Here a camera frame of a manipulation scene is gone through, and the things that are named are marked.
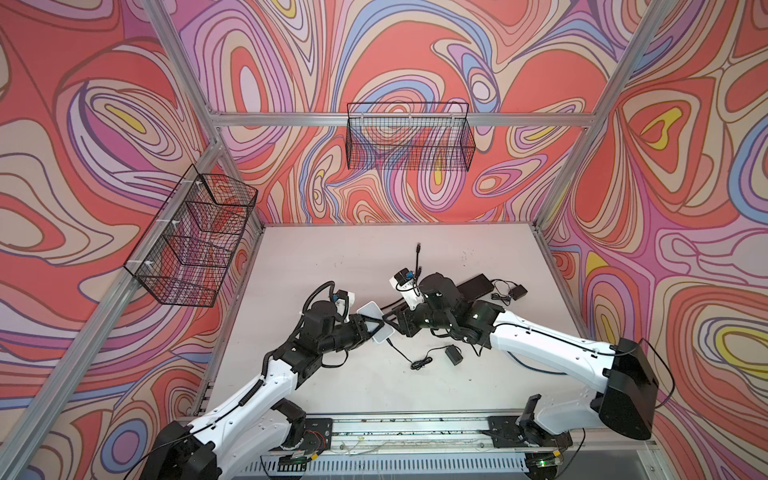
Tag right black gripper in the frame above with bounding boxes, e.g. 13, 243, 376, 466
382, 299, 454, 338

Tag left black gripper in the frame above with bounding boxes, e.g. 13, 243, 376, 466
315, 315, 384, 358

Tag small white network switch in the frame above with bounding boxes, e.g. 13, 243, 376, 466
356, 301, 396, 344

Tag black ethernet cable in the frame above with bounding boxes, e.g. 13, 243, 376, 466
380, 242, 424, 313

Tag black network switch box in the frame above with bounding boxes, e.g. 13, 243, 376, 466
457, 274, 495, 302

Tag black power adapter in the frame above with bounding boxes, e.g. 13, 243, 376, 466
386, 339, 464, 371
490, 278, 528, 306

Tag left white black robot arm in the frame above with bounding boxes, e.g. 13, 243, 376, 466
137, 281, 383, 479

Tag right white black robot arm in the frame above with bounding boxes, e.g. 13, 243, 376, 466
388, 269, 659, 446

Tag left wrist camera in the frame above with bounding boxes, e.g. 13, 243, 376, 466
333, 290, 355, 322

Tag back wire mesh basket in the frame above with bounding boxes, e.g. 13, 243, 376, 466
345, 100, 476, 172

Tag wire mesh basket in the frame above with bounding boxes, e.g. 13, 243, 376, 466
123, 165, 258, 308
345, 100, 476, 172

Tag left wire mesh basket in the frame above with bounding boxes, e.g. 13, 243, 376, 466
123, 165, 258, 308

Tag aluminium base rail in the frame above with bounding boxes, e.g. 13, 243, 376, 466
161, 410, 661, 478

